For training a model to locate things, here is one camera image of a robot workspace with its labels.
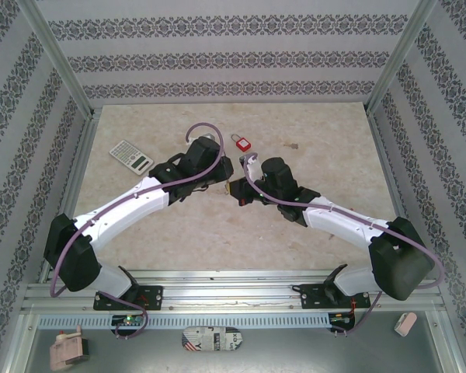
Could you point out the plain red padlock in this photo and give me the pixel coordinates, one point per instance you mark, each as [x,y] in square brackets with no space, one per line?
[243,145]

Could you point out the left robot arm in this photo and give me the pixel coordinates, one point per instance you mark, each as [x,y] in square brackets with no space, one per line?
[120,210]

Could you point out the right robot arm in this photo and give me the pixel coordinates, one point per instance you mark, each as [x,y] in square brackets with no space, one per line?
[341,221]

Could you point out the white calculator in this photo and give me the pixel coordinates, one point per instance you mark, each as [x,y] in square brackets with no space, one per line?
[130,155]

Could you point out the small circuit board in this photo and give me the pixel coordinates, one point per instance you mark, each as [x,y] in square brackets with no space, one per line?
[341,318]
[129,320]

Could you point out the newspaper print oval case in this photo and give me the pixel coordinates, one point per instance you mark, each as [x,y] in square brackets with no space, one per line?
[211,340]

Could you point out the small pink case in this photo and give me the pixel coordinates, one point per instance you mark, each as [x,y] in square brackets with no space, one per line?
[404,324]

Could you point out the pink toy machine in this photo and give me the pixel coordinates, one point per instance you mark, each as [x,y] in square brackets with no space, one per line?
[64,351]

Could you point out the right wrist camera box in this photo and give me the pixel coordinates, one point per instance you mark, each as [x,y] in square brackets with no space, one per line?
[253,168]

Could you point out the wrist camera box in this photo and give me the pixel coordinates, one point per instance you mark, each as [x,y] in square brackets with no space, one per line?
[253,168]
[206,136]

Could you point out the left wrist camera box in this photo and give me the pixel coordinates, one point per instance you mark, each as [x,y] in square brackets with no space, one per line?
[206,136]

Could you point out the aluminium mounting rail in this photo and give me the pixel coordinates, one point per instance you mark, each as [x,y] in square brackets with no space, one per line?
[233,295]

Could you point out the aluminium side rail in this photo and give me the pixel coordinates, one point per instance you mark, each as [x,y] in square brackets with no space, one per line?
[79,155]
[384,155]

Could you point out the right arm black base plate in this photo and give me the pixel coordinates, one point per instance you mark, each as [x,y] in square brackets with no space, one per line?
[314,297]

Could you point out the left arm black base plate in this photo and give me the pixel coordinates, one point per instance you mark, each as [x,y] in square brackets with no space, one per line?
[151,297]

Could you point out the aluminium frame post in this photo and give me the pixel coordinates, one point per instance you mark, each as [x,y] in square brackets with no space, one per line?
[402,50]
[57,50]

